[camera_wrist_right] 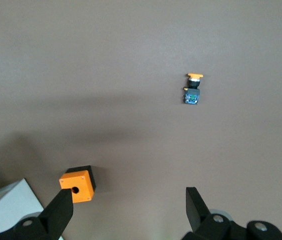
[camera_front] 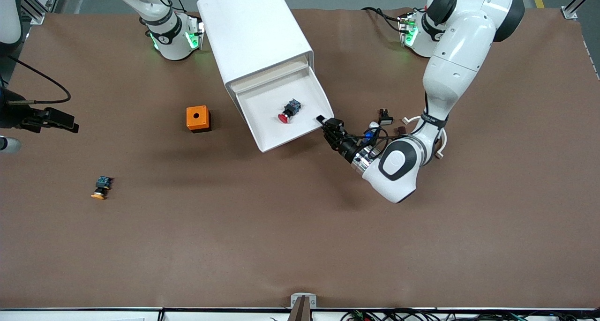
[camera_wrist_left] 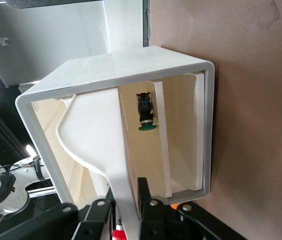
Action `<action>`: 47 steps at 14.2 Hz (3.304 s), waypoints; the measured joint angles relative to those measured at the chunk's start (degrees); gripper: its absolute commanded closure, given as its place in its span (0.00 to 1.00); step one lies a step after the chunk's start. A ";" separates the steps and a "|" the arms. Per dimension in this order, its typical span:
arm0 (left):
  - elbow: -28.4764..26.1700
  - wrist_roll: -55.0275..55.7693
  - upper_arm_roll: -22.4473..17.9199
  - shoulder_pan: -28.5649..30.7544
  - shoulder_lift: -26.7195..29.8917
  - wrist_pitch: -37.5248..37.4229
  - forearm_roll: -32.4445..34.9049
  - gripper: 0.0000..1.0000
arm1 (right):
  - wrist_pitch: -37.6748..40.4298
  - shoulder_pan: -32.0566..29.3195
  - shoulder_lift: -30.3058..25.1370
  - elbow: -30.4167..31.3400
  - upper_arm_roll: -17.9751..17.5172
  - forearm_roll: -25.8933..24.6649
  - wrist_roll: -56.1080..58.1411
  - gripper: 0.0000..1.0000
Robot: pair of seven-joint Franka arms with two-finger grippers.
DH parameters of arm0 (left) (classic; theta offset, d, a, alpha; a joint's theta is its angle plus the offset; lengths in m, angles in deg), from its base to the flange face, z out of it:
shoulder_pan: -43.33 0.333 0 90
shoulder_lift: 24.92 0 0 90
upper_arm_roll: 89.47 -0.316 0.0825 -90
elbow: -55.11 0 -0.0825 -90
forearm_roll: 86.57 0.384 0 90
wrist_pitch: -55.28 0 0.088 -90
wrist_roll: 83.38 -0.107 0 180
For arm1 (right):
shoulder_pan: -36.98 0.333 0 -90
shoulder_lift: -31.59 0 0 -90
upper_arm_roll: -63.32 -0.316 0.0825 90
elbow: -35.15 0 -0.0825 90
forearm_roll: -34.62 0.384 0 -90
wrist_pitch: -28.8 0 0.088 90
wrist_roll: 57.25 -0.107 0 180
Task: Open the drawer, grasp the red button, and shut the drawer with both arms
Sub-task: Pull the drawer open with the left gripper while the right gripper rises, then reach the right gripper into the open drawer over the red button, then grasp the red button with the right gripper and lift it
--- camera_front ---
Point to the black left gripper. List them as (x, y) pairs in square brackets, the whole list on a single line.
[(347, 147)]

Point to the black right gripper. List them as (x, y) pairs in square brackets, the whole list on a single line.
[(13, 115)]

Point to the red mushroom push button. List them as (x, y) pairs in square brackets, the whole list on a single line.
[(290, 109)]

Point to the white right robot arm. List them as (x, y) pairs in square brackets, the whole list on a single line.
[(168, 35)]

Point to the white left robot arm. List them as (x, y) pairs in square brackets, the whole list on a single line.
[(459, 54)]

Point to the yellow mushroom push button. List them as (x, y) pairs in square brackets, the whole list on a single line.
[(101, 187)]

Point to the black switch with white face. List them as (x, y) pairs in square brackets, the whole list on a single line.
[(385, 119)]

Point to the white curved plastic bracket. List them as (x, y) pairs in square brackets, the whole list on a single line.
[(444, 143)]

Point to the aluminium frame profile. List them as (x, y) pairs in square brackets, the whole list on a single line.
[(36, 11), (569, 12)]

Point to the orange button enclosure box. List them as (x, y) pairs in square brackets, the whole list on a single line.
[(197, 117)]

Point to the grey metal mount bracket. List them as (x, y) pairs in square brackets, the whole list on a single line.
[(303, 307)]

